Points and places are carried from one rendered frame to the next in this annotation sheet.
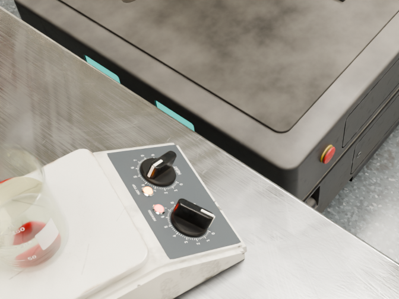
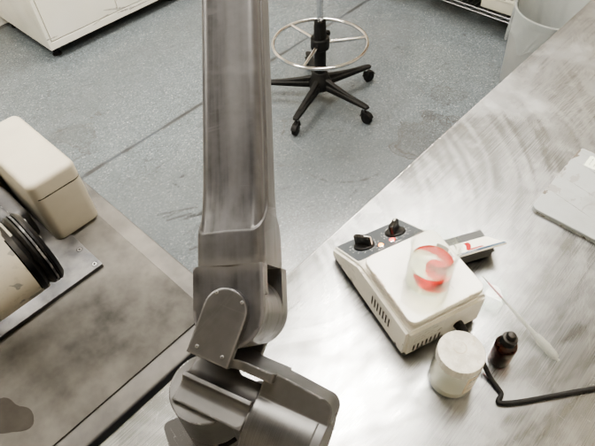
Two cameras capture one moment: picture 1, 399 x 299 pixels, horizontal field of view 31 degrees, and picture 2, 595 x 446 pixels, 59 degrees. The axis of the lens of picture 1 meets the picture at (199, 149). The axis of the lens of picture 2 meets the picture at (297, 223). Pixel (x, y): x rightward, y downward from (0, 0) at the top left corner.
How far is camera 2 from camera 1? 0.70 m
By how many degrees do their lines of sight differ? 52
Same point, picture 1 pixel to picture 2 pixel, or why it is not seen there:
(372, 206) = not seen: hidden behind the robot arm
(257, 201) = (363, 224)
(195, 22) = (81, 365)
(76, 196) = (398, 261)
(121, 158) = (359, 257)
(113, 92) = not seen: hidden behind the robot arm
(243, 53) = (127, 332)
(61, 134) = (309, 321)
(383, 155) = not seen: hidden behind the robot
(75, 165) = (378, 263)
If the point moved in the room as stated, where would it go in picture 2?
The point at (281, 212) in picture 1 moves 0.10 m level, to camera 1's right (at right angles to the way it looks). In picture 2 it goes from (369, 215) to (360, 174)
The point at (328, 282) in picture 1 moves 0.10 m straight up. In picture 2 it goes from (408, 200) to (415, 158)
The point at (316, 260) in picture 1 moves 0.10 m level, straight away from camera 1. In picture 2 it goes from (397, 203) to (340, 196)
